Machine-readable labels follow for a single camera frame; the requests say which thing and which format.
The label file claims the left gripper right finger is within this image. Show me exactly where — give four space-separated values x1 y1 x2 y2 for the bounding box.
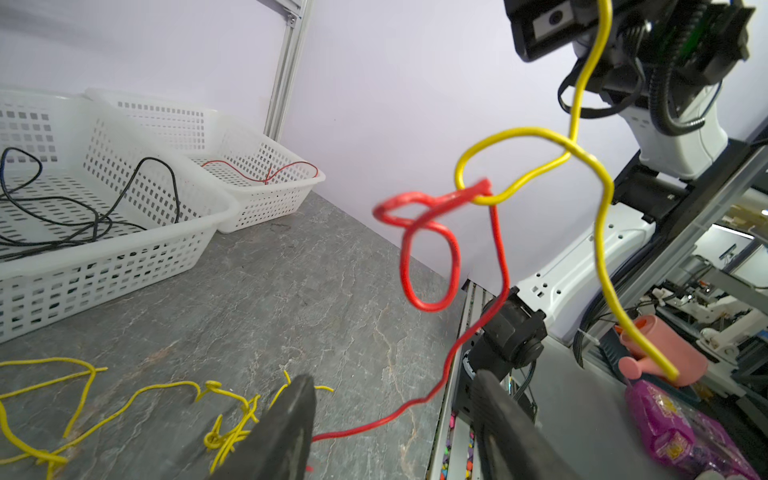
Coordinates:
470 370 578 480

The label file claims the purple snack packet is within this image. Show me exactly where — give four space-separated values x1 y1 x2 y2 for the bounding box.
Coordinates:
625 380 759 479

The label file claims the black cable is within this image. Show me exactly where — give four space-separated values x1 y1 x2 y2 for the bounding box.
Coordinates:
0 146 182 262

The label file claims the cable bundle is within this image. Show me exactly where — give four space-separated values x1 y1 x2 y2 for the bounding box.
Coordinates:
0 357 335 480

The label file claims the red cable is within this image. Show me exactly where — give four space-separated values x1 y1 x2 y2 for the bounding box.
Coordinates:
308 178 512 444
200 158 320 185

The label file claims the white plastic basket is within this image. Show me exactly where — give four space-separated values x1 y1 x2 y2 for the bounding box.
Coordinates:
1 88 237 341
86 88 326 233

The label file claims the yellow cable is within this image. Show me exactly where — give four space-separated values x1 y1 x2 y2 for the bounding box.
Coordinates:
454 0 680 383

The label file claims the right white plastic basket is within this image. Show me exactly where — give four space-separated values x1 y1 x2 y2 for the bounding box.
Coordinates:
86 88 326 233

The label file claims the middle white plastic basket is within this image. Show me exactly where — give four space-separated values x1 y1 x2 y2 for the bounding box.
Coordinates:
1 88 237 341

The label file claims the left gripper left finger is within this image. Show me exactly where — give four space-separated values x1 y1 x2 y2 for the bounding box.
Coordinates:
206 375 317 479

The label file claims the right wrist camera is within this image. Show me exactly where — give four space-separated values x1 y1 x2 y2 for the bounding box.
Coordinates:
504 0 599 62

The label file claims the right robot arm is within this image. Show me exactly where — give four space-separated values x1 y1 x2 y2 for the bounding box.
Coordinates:
465 1 755 374

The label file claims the pink plastic cup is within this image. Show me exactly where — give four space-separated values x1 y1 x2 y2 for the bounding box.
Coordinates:
616 314 710 388

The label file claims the front aluminium rail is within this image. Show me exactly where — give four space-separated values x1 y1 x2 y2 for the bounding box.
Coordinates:
426 280 494 480

